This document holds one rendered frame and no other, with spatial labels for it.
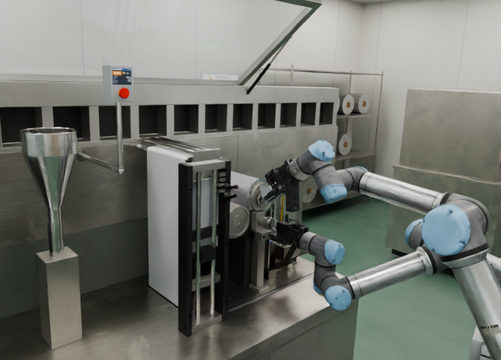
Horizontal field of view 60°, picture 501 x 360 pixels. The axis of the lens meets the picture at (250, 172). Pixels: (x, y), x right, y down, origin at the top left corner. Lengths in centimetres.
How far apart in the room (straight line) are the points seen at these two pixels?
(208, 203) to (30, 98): 64
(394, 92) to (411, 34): 79
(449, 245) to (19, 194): 125
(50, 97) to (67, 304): 64
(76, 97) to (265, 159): 94
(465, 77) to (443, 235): 495
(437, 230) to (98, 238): 114
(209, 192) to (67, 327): 57
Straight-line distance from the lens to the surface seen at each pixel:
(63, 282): 138
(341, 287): 144
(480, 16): 606
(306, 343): 167
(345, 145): 587
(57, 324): 143
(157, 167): 152
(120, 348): 142
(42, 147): 124
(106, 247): 171
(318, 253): 153
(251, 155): 201
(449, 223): 114
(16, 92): 150
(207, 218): 135
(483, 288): 119
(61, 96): 154
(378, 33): 664
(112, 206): 166
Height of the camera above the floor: 169
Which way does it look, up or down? 12 degrees down
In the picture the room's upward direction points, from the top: 2 degrees clockwise
